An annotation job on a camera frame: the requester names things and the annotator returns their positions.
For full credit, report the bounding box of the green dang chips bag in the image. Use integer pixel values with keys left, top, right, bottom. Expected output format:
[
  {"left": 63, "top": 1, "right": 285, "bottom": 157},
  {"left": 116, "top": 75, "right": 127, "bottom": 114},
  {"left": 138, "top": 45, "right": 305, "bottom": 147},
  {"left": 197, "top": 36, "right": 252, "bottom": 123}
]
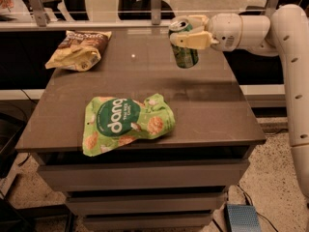
[{"left": 82, "top": 94, "right": 176, "bottom": 157}]

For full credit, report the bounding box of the yellow brown chips bag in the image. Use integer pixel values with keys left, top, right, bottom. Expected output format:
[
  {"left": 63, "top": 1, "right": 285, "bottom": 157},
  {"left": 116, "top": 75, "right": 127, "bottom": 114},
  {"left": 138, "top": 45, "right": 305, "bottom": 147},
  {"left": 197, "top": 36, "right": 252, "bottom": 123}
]
[{"left": 45, "top": 31, "right": 112, "bottom": 72}]

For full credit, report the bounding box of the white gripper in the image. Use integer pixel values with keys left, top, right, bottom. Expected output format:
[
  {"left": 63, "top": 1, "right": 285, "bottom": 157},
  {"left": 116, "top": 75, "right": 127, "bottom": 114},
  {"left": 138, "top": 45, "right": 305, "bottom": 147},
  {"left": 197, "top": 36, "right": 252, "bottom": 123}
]
[{"left": 169, "top": 14, "right": 242, "bottom": 51}]

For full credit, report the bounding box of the grey drawer cabinet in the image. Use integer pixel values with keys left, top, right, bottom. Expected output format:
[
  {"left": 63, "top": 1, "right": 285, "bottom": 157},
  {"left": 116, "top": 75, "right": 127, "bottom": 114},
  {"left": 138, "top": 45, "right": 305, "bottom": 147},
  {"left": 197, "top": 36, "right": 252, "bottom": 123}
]
[{"left": 17, "top": 29, "right": 265, "bottom": 232}]

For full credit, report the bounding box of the green soda can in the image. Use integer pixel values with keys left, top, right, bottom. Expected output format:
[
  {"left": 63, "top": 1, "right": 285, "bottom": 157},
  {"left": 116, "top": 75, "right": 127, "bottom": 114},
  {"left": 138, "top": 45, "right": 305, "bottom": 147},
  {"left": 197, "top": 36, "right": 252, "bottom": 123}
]
[{"left": 169, "top": 18, "right": 199, "bottom": 69}]

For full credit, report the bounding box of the blue perforated box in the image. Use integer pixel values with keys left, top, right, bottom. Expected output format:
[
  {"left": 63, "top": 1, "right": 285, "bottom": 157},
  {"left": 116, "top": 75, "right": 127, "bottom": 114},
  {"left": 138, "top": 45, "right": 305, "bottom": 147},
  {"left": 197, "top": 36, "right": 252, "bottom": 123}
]
[{"left": 224, "top": 204, "right": 262, "bottom": 232}]

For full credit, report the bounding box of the black office chair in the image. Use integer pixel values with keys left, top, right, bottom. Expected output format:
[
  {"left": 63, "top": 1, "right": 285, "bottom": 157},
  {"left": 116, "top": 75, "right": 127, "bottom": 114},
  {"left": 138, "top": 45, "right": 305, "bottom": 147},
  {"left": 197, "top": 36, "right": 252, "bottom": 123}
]
[{"left": 116, "top": 0, "right": 177, "bottom": 21}]

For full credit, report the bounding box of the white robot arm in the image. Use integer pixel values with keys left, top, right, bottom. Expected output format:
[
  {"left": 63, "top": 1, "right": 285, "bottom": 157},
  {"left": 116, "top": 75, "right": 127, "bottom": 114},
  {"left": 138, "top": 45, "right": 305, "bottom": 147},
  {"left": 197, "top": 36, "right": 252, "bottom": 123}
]
[{"left": 169, "top": 4, "right": 309, "bottom": 198}]

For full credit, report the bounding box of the glass partition railing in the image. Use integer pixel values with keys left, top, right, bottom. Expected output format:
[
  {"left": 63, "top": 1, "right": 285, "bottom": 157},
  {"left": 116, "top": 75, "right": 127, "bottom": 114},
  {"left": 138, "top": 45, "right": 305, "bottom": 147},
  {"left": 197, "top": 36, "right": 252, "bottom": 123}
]
[{"left": 0, "top": 0, "right": 308, "bottom": 32}]

